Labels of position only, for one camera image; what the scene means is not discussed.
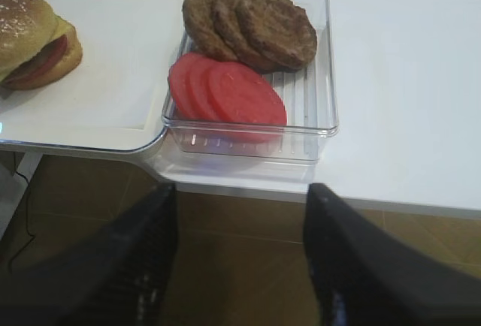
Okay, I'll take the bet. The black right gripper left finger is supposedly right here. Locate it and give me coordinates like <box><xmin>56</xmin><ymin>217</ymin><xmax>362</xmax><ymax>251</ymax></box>
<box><xmin>1</xmin><ymin>183</ymin><xmax>178</xmax><ymax>325</ymax></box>

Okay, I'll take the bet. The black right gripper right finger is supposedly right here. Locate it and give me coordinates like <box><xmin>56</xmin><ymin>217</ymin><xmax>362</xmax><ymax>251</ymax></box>
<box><xmin>303</xmin><ymin>183</ymin><xmax>480</xmax><ymax>325</ymax></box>

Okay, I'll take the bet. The sesame top bun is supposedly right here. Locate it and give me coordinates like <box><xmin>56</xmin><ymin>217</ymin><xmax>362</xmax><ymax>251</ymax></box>
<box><xmin>1</xmin><ymin>0</ymin><xmax>58</xmax><ymax>73</ymax></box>

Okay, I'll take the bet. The middle red tomato slice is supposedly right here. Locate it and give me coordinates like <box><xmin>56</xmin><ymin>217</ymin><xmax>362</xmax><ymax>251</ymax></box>
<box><xmin>187</xmin><ymin>57</ymin><xmax>221</xmax><ymax>122</ymax></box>

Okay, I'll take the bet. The left red tomato slice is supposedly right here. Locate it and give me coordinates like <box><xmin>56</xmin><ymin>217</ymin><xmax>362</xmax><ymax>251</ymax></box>
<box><xmin>168</xmin><ymin>52</ymin><xmax>202</xmax><ymax>119</ymax></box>

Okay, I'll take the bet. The right red tomato slice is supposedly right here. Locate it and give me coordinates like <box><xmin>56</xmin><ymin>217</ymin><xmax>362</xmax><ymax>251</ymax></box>
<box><xmin>207</xmin><ymin>62</ymin><xmax>287</xmax><ymax>143</ymax></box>

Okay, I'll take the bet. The clear box with patties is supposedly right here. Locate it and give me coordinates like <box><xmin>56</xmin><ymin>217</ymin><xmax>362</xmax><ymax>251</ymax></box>
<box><xmin>162</xmin><ymin>0</ymin><xmax>339</xmax><ymax>162</ymax></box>

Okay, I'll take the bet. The red tomato slice on burger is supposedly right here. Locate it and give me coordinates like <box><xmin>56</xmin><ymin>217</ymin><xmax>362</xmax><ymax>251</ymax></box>
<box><xmin>2</xmin><ymin>35</ymin><xmax>68</xmax><ymax>89</ymax></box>

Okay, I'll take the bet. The white paper sheet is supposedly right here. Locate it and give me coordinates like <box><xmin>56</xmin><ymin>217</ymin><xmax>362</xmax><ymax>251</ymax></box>
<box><xmin>1</xmin><ymin>0</ymin><xmax>183</xmax><ymax>128</ymax></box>

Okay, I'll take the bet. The silver metal tray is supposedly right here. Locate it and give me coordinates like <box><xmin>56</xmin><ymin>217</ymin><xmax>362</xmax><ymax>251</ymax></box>
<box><xmin>1</xmin><ymin>0</ymin><xmax>183</xmax><ymax>152</ymax></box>

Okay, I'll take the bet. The right brown meat patty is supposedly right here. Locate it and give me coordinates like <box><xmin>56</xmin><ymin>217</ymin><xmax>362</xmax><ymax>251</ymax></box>
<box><xmin>235</xmin><ymin>0</ymin><xmax>317</xmax><ymax>70</ymax></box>

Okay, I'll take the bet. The yellow cheese slice on burger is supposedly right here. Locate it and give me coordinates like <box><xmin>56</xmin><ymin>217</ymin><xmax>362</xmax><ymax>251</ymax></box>
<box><xmin>1</xmin><ymin>17</ymin><xmax>78</xmax><ymax>82</ymax></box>

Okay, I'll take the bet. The middle brown meat patty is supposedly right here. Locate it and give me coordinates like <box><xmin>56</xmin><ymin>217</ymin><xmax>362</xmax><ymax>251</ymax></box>
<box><xmin>211</xmin><ymin>0</ymin><xmax>276</xmax><ymax>73</ymax></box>

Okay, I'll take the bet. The left brown meat patty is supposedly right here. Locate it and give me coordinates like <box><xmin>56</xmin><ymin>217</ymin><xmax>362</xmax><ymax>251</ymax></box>
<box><xmin>182</xmin><ymin>0</ymin><xmax>237</xmax><ymax>62</ymax></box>

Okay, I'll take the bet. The black cable on floor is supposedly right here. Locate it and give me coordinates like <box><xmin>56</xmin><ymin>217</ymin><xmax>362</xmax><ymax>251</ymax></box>
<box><xmin>6</xmin><ymin>151</ymin><xmax>37</xmax><ymax>278</ymax></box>

